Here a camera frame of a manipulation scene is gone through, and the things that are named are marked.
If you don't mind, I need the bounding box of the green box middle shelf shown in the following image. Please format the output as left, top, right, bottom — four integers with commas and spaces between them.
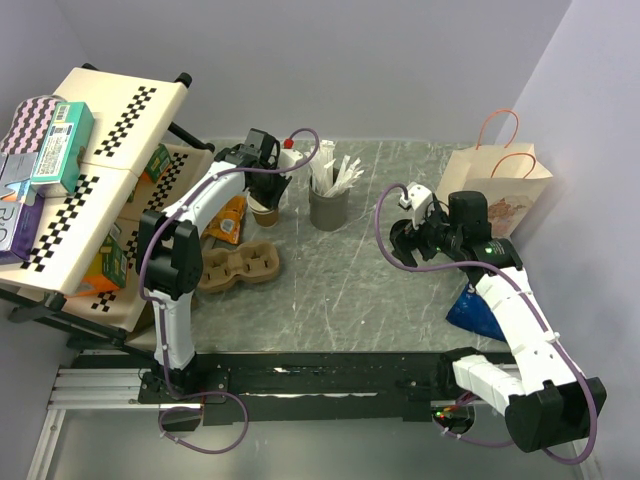
140, 143, 171, 183

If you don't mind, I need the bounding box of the purple product box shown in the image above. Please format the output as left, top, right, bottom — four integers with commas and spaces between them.
0, 194, 44, 265

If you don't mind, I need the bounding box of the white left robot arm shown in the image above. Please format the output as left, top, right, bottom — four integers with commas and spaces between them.
136, 129, 290, 402

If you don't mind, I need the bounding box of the cardboard cup carrier tray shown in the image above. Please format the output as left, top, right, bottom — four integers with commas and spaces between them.
197, 241, 280, 293

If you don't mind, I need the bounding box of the cream checkered shelf rack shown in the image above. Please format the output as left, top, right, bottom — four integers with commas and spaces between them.
1, 64, 214, 344

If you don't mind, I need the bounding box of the brown paper takeout bag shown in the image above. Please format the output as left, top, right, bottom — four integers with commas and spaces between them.
436, 135, 553, 238

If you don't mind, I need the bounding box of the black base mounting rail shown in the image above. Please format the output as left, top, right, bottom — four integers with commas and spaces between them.
138, 347, 475, 426

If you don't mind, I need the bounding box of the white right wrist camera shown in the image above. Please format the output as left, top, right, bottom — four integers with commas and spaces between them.
399, 182, 433, 229

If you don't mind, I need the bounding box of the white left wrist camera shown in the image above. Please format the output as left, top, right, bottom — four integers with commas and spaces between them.
277, 138, 307, 173

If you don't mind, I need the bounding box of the silver grey small box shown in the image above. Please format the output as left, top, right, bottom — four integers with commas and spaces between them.
1, 153, 38, 205

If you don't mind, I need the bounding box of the paper coffee cup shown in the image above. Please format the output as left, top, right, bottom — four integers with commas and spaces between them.
247, 195, 279, 228

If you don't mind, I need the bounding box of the orange snack bag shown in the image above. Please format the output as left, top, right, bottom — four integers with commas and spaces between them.
200, 195, 247, 245

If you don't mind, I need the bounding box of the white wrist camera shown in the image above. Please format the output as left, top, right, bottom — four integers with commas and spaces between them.
399, 182, 433, 229
277, 138, 307, 173

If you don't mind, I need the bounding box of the blue chips bag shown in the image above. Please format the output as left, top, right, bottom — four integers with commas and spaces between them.
446, 283, 506, 342

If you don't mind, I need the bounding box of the green orange box lower shelf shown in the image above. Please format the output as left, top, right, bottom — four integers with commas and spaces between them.
74, 235, 128, 296

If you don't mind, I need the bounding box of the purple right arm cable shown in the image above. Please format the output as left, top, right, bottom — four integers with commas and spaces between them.
374, 183, 599, 464

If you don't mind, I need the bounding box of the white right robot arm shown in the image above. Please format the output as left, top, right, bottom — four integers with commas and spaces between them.
383, 183, 607, 463

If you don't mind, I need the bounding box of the teal cardboard box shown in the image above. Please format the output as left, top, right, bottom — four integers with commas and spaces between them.
30, 102, 94, 198

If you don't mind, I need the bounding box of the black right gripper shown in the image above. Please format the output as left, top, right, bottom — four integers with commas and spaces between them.
389, 200, 462, 272

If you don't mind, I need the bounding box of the black coffee cup lid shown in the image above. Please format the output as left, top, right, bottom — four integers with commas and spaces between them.
389, 219, 419, 267

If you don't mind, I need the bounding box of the grey straw holder cup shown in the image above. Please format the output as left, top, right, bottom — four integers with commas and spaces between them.
309, 180, 349, 232

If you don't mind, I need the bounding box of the pink wavy patterned can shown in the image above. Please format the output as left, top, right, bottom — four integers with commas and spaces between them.
1, 95, 63, 155

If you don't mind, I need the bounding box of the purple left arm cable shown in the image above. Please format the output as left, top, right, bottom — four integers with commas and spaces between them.
137, 128, 321, 456

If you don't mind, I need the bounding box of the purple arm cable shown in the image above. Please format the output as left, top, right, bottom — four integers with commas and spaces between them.
374, 183, 599, 464
137, 128, 321, 456

